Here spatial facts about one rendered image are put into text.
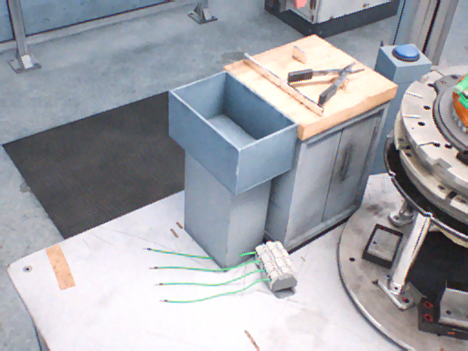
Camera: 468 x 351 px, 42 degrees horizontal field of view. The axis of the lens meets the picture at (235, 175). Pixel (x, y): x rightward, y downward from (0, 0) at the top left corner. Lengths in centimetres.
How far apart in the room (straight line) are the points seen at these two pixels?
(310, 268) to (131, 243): 31
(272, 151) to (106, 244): 36
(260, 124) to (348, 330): 35
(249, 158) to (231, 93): 17
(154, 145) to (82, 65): 71
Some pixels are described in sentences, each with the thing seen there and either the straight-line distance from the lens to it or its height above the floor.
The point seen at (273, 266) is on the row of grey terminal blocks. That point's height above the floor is 82.
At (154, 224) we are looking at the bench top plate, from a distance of 110.
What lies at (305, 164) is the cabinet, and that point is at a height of 98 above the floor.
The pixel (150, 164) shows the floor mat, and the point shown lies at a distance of 240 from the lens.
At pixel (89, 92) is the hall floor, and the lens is 284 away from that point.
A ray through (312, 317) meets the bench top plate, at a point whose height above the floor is 78.
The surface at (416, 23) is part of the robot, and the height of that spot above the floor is 101.
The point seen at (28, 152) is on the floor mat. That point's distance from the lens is 252.
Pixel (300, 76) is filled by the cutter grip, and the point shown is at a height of 109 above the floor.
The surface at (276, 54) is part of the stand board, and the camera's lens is 102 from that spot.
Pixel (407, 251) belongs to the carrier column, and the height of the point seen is 91.
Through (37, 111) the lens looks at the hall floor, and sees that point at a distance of 275.
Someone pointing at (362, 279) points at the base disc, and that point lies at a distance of 103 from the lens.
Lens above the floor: 157
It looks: 41 degrees down
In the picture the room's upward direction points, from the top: 5 degrees clockwise
